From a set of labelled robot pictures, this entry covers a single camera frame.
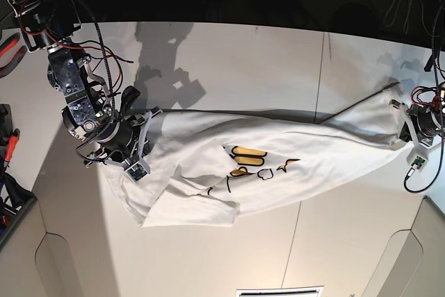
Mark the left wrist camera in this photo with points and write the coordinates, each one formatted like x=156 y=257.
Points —
x=418 y=158

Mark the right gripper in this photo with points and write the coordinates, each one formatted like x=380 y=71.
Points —
x=126 y=140

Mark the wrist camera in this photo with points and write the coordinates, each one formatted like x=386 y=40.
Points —
x=418 y=158
x=137 y=170

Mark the white printed t-shirt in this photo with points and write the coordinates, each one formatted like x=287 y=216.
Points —
x=211 y=168

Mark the red handled tool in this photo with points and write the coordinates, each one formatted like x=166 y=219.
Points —
x=12 y=142

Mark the white vent grille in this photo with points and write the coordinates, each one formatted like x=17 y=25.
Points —
x=282 y=292

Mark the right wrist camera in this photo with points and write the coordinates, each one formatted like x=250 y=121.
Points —
x=137 y=170

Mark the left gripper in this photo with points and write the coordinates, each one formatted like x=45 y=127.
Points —
x=421 y=125

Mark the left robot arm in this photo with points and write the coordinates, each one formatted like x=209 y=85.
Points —
x=432 y=96

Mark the orange grey pliers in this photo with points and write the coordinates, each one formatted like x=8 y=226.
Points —
x=9 y=47

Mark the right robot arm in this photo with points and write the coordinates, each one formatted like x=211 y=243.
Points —
x=98 y=109

